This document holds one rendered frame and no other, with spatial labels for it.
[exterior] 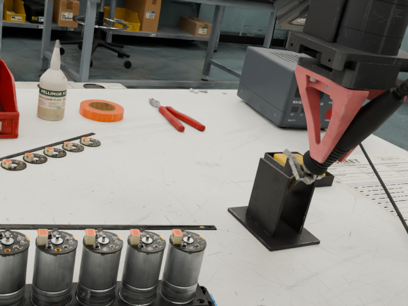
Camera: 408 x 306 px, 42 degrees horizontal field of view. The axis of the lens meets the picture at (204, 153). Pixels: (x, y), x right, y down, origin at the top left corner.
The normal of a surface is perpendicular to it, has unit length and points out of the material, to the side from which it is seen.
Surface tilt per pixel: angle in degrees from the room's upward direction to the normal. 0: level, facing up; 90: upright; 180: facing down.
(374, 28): 90
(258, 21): 90
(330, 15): 90
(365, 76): 90
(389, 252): 0
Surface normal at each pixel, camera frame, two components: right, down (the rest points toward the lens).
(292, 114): 0.39, 0.41
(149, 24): 0.62, 0.40
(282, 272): 0.19, -0.91
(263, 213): -0.86, 0.03
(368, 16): -0.31, 0.29
